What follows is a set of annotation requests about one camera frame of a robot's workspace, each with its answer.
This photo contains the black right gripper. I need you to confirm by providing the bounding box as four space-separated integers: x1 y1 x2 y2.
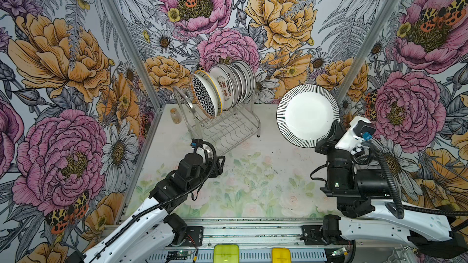
312 119 363 193

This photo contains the silver metal dish rack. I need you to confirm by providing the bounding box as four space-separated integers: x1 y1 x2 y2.
174 88 262 155

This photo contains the white plate black striped rim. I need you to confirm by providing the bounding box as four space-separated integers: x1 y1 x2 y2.
276 84 341 148

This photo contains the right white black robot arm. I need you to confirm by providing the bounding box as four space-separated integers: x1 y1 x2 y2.
314 117 468 259

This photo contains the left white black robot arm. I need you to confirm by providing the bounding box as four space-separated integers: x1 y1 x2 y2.
66 139 225 263

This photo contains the white plate yellow rim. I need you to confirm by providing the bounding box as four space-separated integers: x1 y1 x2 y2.
197 70 224 117

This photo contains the black white patterned plate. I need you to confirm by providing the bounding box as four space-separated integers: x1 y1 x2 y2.
190 74 217 119

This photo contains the green plastic box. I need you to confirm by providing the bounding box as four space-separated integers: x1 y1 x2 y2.
213 244 240 263

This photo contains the white plate red floral pattern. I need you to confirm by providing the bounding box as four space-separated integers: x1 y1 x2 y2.
209 63 236 111

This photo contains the yellow plastic box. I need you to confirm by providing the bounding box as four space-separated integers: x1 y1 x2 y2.
271 248 292 263

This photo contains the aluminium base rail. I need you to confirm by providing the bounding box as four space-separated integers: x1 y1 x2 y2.
96 216 407 263

